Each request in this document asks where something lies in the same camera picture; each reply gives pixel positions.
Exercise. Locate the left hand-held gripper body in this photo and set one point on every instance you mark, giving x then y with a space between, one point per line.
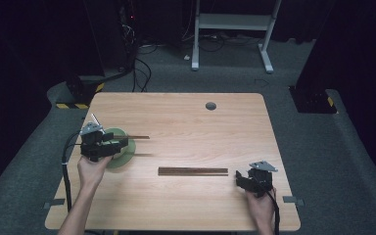
93 145

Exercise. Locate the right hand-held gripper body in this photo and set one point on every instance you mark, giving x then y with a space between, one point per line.
259 181

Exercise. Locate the green ceramic bowl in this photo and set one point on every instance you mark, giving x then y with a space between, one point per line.
119 132

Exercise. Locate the single brown wooden chopstick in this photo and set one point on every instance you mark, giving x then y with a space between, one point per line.
137 137

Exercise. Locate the row of brown wooden chopsticks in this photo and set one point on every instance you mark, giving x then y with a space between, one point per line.
192 171

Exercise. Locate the person's right hand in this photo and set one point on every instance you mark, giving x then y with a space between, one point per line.
261 209

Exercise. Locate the person's left hand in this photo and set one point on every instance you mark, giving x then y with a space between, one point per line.
91 173

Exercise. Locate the green saucer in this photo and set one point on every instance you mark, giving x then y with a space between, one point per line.
125 158

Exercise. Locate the metal spoon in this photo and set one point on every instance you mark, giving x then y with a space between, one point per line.
95 119

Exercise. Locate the grey tape strip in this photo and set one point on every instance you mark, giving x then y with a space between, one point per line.
55 203
293 199

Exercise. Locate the black stand with hazard stripes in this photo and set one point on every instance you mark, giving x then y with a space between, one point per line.
313 98
81 89

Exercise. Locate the grey round table grommet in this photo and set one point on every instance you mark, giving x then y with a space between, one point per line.
211 106

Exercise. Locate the small white plug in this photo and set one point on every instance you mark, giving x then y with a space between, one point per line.
187 57

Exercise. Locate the white metal stand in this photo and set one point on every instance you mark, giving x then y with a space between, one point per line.
233 22

